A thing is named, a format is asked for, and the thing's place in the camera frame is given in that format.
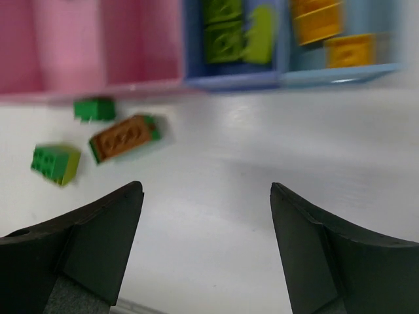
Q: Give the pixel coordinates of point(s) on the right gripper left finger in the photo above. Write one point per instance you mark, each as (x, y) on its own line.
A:
(74, 263)

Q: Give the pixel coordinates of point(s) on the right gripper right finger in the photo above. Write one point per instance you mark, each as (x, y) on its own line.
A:
(334, 266)

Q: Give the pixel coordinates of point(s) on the lime lego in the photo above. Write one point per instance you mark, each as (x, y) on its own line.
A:
(223, 30)
(72, 165)

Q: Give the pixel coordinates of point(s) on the green square lego brick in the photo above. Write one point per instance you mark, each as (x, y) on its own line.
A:
(50, 161)

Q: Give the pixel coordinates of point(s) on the small dark green lego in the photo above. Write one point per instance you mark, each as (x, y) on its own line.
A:
(94, 109)

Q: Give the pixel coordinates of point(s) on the yellow lego plate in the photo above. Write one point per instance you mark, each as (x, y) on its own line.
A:
(350, 51)

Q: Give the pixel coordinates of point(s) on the lime square lego brick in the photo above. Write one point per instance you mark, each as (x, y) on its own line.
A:
(260, 35)

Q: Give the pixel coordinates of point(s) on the yellow round printed lego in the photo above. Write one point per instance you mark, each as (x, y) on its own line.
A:
(316, 20)

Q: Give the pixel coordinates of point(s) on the large pink bin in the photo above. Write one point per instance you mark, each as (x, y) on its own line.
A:
(51, 48)

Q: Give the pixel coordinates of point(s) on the dark blue bin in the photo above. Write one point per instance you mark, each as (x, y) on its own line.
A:
(231, 76)

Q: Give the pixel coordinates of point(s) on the narrow pink bin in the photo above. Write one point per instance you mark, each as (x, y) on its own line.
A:
(142, 46)

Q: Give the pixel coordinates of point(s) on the light blue bin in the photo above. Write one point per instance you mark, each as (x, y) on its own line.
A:
(306, 65)

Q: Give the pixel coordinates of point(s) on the lime lego in blue bin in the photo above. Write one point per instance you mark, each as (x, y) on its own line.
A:
(223, 30)

